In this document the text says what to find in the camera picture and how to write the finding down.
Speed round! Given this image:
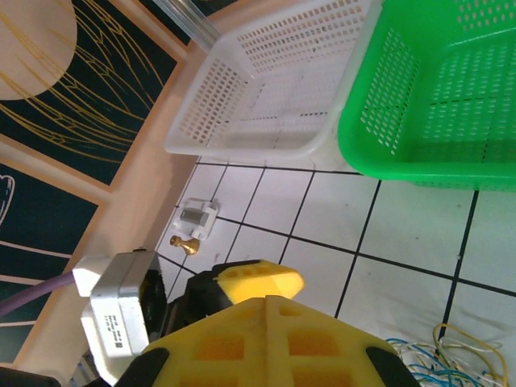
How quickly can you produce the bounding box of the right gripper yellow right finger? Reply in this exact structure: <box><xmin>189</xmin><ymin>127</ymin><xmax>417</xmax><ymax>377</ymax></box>
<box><xmin>265</xmin><ymin>295</ymin><xmax>422</xmax><ymax>387</ymax></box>

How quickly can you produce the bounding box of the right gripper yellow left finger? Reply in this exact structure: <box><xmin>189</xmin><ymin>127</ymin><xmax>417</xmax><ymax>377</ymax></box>
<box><xmin>116</xmin><ymin>297</ymin><xmax>268</xmax><ymax>387</ymax></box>

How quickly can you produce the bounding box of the thin blue wire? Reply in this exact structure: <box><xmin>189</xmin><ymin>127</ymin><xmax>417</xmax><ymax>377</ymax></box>
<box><xmin>405</xmin><ymin>360</ymin><xmax>497</xmax><ymax>387</ymax></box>

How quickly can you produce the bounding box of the small brass knob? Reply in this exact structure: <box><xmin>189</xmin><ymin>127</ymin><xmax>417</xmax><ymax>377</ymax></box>
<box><xmin>168</xmin><ymin>235</ymin><xmax>201</xmax><ymax>258</ymax></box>

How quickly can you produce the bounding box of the white plastic basket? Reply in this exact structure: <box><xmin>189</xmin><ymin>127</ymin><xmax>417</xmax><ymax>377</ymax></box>
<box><xmin>164</xmin><ymin>0</ymin><xmax>384</xmax><ymax>173</ymax></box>

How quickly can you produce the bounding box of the green plastic basket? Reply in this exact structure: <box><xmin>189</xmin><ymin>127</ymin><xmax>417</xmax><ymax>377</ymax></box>
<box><xmin>336</xmin><ymin>0</ymin><xmax>516</xmax><ymax>193</ymax></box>

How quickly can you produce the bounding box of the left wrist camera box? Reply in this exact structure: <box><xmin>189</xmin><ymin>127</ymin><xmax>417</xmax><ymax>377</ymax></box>
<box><xmin>73</xmin><ymin>249</ymin><xmax>169</xmax><ymax>384</ymax></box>

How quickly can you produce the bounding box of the aluminium frame post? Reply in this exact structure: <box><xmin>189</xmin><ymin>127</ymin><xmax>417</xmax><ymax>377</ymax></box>
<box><xmin>151</xmin><ymin>0</ymin><xmax>221</xmax><ymax>48</ymax></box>

